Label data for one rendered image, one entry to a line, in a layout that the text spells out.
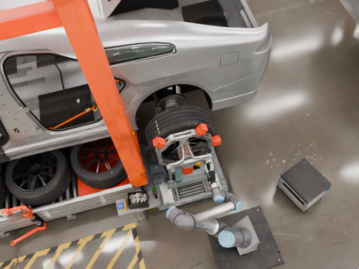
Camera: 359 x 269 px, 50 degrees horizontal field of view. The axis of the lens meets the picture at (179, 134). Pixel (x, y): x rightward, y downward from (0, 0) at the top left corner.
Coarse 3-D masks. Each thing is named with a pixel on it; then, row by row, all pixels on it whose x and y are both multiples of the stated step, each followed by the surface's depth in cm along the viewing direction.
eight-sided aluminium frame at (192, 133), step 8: (168, 136) 349; (176, 136) 350; (184, 136) 346; (192, 136) 348; (200, 136) 352; (208, 136) 360; (168, 144) 349; (160, 152) 357; (200, 152) 386; (160, 160) 370; (168, 160) 382
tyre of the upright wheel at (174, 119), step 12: (180, 108) 356; (192, 108) 360; (156, 120) 360; (168, 120) 351; (180, 120) 349; (192, 120) 350; (204, 120) 359; (156, 132) 355; (168, 132) 349; (156, 156) 378
